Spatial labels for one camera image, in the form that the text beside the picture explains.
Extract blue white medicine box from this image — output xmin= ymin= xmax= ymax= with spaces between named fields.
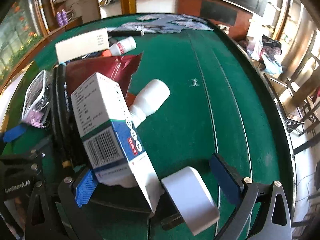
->
xmin=71 ymin=72 xmax=164 ymax=213

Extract clear pink pouch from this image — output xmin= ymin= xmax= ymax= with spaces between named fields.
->
xmin=21 ymin=70 xmax=52 ymax=128

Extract white plastic squeeze bottle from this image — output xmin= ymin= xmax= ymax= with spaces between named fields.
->
xmin=129 ymin=79 xmax=170 ymax=128

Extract dark red foil pouch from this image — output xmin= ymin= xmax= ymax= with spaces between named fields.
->
xmin=66 ymin=53 xmax=143 ymax=96

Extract long white green box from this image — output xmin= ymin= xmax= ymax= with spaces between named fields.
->
xmin=55 ymin=28 xmax=109 ymax=63

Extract white bottle orange cap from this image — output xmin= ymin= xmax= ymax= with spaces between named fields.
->
xmin=101 ymin=36 xmax=136 ymax=57

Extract wooden chair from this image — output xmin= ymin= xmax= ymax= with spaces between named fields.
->
xmin=262 ymin=55 xmax=320 ymax=137

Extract purple spray bottles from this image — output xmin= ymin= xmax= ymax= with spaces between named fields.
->
xmin=55 ymin=9 xmax=68 ymax=27

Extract black marker white cap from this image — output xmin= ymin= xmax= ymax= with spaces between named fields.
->
xmin=108 ymin=30 xmax=144 ymax=37

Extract pile of clothes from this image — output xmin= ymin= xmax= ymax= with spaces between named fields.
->
xmin=246 ymin=35 xmax=284 ymax=75

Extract scattered playing cards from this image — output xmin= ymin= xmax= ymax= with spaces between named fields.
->
xmin=115 ymin=14 xmax=213 ymax=34

